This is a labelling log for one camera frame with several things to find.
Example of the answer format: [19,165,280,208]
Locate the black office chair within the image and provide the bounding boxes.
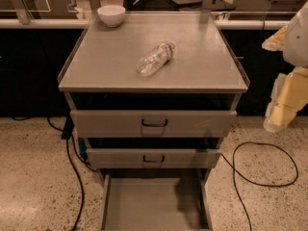
[123,0,236,12]

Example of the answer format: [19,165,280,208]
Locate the white ceramic bowl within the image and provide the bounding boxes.
[97,5,126,27]

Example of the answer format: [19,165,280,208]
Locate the black cable right floor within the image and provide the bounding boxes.
[219,141,299,231]

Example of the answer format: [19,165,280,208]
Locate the black cable floor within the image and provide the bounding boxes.
[9,115,97,231]
[219,141,299,231]

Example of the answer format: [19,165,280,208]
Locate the black cable left floor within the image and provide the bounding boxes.
[9,115,97,231]

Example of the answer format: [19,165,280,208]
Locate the grey middle drawer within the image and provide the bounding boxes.
[87,148,220,168]

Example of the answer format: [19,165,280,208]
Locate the grey bottom drawer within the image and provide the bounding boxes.
[98,170,213,231]

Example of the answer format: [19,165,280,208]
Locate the grey drawer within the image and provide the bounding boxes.
[70,110,237,138]
[87,148,220,168]
[98,170,213,231]

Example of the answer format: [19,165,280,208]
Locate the grey drawer cabinet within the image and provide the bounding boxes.
[59,13,248,231]

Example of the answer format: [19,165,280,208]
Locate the grey top drawer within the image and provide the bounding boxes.
[70,110,237,138]

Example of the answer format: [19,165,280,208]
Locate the black power adapter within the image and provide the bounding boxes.
[61,115,74,140]

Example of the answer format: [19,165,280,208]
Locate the clear plastic water bottle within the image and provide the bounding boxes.
[137,41,176,77]

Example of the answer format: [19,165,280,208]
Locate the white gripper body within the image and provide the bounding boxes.
[283,2,308,67]

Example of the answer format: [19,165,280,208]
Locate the metal post left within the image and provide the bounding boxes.
[11,0,31,25]

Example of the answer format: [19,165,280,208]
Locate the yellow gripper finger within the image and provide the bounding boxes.
[263,67,308,133]
[262,26,287,51]

